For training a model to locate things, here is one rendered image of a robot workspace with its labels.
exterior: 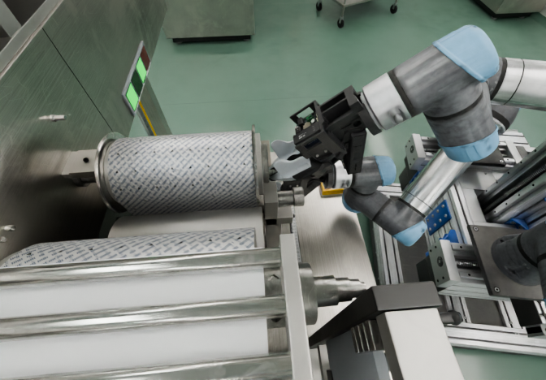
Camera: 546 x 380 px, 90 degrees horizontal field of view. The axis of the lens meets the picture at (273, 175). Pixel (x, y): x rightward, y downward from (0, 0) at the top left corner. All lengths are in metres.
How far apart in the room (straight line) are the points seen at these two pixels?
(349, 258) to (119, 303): 0.66
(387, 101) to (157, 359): 0.37
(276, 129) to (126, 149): 1.90
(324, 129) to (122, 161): 0.33
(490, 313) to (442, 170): 1.14
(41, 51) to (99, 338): 0.46
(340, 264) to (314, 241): 0.09
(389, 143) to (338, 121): 2.00
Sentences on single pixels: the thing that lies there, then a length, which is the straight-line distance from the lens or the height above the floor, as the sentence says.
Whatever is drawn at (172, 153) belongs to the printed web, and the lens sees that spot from 0.48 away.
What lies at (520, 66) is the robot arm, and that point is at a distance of 0.61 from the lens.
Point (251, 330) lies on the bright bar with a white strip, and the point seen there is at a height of 1.44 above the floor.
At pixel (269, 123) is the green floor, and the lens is 2.38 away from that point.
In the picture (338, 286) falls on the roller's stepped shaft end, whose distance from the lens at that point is 0.33.
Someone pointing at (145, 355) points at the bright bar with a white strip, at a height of 1.44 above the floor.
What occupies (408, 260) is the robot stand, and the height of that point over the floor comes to 0.21.
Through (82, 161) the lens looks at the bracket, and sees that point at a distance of 0.57.
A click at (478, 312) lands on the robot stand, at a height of 0.21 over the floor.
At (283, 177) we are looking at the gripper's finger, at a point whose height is 1.25.
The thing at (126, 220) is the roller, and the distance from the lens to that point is 0.55.
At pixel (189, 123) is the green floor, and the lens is 2.49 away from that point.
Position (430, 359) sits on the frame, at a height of 1.44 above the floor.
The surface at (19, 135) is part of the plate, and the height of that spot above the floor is 1.38.
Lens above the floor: 1.66
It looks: 55 degrees down
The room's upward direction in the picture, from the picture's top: straight up
